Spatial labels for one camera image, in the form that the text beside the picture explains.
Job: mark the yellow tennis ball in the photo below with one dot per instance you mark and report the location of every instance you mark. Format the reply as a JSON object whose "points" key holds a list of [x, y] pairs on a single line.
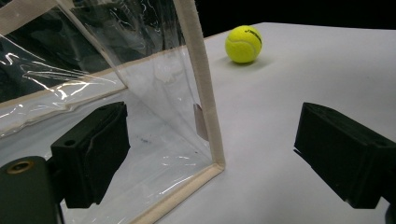
{"points": [[243, 45]]}

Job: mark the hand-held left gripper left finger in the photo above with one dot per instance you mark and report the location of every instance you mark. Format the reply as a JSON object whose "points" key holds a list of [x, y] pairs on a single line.
{"points": [[93, 149]]}

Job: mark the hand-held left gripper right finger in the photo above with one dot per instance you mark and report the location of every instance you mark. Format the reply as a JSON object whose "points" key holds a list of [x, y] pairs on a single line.
{"points": [[342, 155]]}

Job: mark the clear bag with beige trim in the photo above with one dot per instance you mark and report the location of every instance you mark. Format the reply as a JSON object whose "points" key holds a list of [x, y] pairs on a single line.
{"points": [[162, 87]]}

